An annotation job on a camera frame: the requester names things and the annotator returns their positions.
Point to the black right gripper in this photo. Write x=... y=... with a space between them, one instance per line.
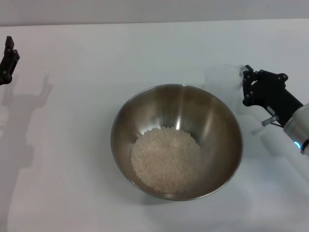
x=277 y=99

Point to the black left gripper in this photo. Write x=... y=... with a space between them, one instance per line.
x=3 y=77

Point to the transparent plastic cup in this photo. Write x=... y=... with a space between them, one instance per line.
x=224 y=77

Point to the stainless steel mixing bowl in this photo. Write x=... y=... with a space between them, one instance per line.
x=144 y=108

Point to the pile of white rice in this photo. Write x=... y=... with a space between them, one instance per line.
x=164 y=164

